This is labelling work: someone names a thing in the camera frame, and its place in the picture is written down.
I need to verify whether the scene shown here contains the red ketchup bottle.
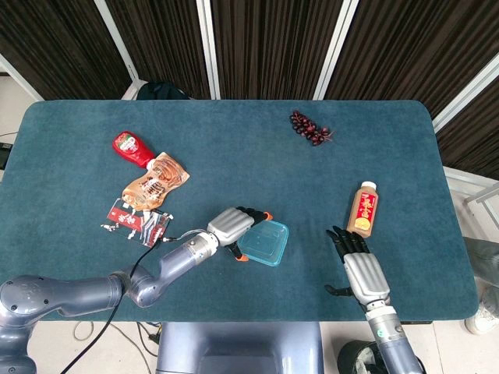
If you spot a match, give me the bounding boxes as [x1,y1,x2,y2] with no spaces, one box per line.
[111,130,157,169]

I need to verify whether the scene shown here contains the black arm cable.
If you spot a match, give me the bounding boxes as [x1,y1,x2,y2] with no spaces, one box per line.
[58,229,198,374]

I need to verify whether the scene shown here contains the clear blue plastic container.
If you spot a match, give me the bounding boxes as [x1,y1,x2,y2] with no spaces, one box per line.
[236,220,290,269]

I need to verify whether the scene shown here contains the grey floor cable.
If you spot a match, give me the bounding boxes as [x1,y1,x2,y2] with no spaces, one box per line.
[73,321,154,374]

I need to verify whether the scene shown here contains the orange spout pouch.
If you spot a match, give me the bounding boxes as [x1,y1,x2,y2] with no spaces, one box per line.
[121,151,191,214]

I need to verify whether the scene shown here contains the dark red snack packet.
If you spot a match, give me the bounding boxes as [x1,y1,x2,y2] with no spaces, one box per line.
[100,197,175,249]

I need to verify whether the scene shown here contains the white shoe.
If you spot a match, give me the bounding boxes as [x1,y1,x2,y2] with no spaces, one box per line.
[463,283,499,336]

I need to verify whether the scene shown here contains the black bag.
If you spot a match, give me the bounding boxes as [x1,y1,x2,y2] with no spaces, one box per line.
[136,80,192,101]

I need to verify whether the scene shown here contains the dark red grape bunch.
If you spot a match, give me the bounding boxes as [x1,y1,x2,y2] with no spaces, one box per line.
[288,110,335,147]

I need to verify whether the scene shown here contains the grey metal frame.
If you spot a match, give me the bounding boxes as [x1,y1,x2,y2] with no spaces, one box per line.
[462,182,499,220]

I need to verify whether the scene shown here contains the brown drink bottle red label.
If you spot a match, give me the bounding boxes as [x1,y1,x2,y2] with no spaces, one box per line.
[345,181,380,238]

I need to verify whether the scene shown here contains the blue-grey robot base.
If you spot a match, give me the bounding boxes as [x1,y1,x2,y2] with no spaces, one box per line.
[155,321,324,374]

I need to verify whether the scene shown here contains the black trash bin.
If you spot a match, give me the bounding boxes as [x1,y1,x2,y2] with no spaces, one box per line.
[337,340,420,374]

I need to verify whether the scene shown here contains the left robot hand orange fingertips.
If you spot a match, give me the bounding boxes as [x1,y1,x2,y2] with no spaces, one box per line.
[206,206,274,262]

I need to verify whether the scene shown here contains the grey trousers leg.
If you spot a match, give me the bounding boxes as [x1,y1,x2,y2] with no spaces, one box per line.
[463,236,499,290]

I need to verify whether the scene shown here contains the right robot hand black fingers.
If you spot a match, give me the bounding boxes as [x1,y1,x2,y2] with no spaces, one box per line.
[324,225,391,312]

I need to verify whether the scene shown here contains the black floor cable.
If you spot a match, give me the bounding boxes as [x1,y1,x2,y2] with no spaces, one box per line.
[136,321,161,347]

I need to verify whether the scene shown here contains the dark slatted partition panel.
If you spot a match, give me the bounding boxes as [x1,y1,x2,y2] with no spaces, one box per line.
[196,0,359,101]
[313,0,499,132]
[432,76,499,182]
[0,0,132,101]
[93,0,219,101]

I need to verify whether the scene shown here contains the blue velvet table cover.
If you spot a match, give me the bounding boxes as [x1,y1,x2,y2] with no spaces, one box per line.
[0,100,480,323]

